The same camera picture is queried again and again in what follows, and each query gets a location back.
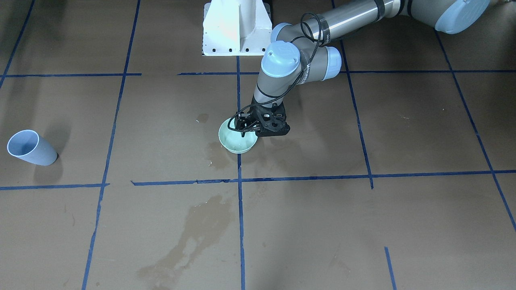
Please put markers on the light blue plastic cup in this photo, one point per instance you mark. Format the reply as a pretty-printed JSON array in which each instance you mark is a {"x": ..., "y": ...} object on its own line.
[{"x": 29, "y": 146}]

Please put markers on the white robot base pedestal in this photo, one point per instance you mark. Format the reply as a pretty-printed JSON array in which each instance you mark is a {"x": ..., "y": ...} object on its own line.
[{"x": 236, "y": 27}]

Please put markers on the mint green bowl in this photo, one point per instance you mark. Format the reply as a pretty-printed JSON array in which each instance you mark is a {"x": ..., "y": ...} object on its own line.
[{"x": 233, "y": 141}]

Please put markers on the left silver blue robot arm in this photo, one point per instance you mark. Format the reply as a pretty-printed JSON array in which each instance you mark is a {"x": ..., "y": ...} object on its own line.
[{"x": 298, "y": 54}]

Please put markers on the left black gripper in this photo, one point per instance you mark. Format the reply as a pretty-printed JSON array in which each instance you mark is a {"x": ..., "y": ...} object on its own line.
[{"x": 255, "y": 116}]

